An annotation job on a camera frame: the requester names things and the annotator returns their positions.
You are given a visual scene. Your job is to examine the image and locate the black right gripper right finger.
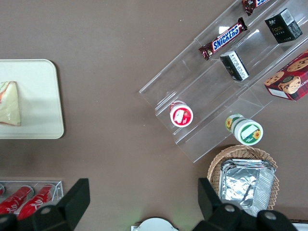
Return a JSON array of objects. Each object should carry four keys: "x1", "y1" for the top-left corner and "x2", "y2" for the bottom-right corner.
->
[{"x1": 193, "y1": 177, "x2": 257, "y2": 231}]

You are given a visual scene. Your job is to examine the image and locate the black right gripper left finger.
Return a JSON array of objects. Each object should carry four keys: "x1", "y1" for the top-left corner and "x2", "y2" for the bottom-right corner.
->
[{"x1": 31, "y1": 178, "x2": 91, "y2": 231}]

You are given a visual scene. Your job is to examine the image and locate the triangular sandwich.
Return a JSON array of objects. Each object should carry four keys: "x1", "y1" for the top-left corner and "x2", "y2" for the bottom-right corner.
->
[{"x1": 0, "y1": 80, "x2": 22, "y2": 127}]

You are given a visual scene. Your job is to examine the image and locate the light tan wicker basket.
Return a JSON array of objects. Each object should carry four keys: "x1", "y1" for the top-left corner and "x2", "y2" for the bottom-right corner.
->
[{"x1": 206, "y1": 144, "x2": 280, "y2": 218}]

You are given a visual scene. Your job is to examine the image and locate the white rectangular snack tray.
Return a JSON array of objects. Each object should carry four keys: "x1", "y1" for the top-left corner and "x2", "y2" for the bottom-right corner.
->
[{"x1": 289, "y1": 218, "x2": 308, "y2": 231}]

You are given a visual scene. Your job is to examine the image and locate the cream plastic tray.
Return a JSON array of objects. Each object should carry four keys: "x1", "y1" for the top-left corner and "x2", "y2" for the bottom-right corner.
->
[{"x1": 0, "y1": 59, "x2": 65, "y2": 140}]

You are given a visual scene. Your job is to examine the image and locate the clear acrylic bottle rack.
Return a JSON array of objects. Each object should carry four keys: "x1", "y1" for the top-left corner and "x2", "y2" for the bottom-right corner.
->
[{"x1": 0, "y1": 180, "x2": 64, "y2": 215}]

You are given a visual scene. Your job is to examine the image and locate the red cola bottle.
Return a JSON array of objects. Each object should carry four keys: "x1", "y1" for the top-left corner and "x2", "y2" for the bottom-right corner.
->
[
  {"x1": 0, "y1": 185, "x2": 35, "y2": 215},
  {"x1": 17, "y1": 183, "x2": 57, "y2": 221}
]

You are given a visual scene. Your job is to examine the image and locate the stacked aluminium foil containers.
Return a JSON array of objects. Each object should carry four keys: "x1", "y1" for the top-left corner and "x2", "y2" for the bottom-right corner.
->
[{"x1": 219, "y1": 158, "x2": 276, "y2": 218}]

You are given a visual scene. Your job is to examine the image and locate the green lid yogurt cup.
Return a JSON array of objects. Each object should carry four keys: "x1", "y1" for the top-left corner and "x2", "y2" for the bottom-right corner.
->
[{"x1": 225, "y1": 113, "x2": 264, "y2": 146}]

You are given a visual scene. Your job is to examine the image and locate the red lid yogurt cup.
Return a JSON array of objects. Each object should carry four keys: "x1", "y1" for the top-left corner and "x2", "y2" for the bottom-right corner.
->
[{"x1": 168, "y1": 100, "x2": 194, "y2": 128}]

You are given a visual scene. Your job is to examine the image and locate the clear acrylic step display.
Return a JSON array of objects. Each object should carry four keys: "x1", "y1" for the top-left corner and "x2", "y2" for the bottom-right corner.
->
[{"x1": 138, "y1": 0, "x2": 308, "y2": 164}]

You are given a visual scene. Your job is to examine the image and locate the small black carton box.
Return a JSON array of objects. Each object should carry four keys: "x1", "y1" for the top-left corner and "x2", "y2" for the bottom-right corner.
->
[
  {"x1": 219, "y1": 50, "x2": 250, "y2": 82},
  {"x1": 264, "y1": 8, "x2": 303, "y2": 44}
]

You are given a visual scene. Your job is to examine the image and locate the red plaid cookie box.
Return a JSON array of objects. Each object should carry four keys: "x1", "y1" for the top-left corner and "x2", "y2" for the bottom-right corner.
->
[{"x1": 263, "y1": 49, "x2": 308, "y2": 103}]

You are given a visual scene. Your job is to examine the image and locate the snickers chocolate bar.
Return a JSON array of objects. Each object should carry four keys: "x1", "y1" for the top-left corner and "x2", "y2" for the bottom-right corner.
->
[
  {"x1": 198, "y1": 17, "x2": 249, "y2": 61},
  {"x1": 241, "y1": 0, "x2": 270, "y2": 17}
]

